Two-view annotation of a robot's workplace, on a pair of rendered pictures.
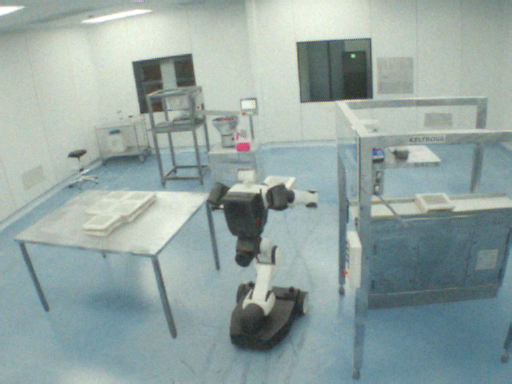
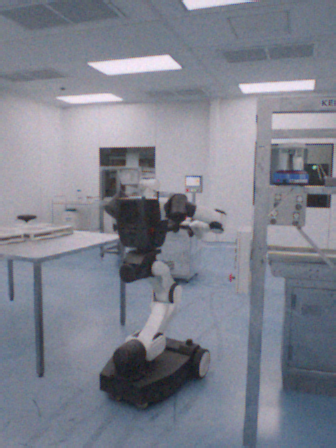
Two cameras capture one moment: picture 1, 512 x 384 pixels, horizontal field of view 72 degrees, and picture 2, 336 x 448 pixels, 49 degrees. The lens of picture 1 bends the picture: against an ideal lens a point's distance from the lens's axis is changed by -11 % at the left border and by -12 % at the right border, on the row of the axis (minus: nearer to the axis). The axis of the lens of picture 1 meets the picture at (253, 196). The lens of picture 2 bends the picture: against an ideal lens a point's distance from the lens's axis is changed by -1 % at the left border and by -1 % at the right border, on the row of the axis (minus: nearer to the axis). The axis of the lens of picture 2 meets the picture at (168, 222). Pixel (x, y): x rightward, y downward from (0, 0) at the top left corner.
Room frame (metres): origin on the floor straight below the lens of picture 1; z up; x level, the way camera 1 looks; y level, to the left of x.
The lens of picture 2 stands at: (0.19, -0.38, 1.33)
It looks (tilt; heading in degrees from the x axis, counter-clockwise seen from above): 7 degrees down; 7
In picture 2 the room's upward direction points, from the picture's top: 1 degrees clockwise
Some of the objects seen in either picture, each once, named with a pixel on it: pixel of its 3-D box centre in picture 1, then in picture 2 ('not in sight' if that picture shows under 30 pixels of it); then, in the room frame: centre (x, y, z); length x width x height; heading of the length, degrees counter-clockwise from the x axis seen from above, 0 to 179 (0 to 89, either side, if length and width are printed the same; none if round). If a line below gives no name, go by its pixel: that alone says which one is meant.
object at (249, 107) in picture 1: (250, 120); (193, 198); (5.25, -0.07, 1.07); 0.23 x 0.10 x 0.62; 78
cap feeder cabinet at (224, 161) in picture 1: (238, 172); (174, 249); (5.16, 0.17, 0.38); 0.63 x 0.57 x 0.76; 78
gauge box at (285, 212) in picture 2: (367, 179); (285, 208); (2.47, -0.79, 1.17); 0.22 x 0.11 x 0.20; 83
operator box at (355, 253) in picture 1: (354, 259); (244, 258); (1.77, -0.50, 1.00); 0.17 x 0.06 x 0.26; 173
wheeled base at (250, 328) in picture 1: (261, 308); (148, 355); (2.45, 0.02, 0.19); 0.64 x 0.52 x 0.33; 158
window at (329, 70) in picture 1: (335, 70); (291, 175); (7.36, -1.76, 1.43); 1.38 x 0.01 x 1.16; 78
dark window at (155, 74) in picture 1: (165, 84); (126, 173); (8.07, 1.54, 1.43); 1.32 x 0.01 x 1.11; 78
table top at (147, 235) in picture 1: (112, 216); (19, 238); (3.13, 1.26, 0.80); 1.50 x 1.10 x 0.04; 72
